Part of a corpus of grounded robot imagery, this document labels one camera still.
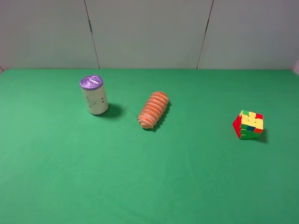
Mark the purple-capped white cylinder can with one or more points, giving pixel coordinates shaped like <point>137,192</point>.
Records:
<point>94,93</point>

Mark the multicolour puzzle cube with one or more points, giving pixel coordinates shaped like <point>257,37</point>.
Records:
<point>248,125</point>

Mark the orange ribbed bread toy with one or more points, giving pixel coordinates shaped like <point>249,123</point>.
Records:
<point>153,110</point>

